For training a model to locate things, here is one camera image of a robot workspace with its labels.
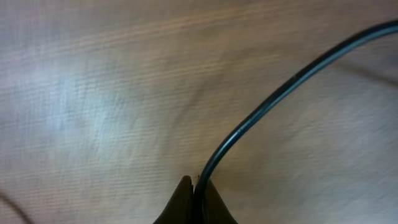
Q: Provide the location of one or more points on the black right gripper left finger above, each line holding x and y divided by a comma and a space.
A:
179, 207

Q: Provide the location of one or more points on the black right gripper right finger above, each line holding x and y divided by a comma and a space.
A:
214, 209

